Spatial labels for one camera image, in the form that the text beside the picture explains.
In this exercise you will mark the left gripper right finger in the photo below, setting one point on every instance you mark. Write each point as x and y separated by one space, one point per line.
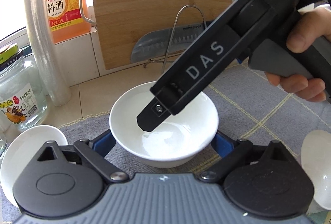
233 153

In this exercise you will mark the person's right hand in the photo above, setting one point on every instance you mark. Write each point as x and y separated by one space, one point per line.
311 26

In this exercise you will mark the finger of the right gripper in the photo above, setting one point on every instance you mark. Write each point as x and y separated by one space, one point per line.
152 116

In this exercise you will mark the cleaver knife black handle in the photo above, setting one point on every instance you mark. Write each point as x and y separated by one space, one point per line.
154 44

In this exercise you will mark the grey checked table mat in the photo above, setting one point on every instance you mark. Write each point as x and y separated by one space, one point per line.
248 106

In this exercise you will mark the glass jar green lid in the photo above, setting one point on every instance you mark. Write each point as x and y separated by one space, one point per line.
23 101

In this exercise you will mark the metal wire rack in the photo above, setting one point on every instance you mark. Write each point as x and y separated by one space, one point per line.
165 59

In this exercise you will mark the white bowl pink flowers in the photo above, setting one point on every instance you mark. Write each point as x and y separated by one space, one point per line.
176 141
315 160

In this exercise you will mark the tall plastic cup stack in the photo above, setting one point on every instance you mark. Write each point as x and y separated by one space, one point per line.
42 45

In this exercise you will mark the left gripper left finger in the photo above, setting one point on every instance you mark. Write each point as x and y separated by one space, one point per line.
93 152

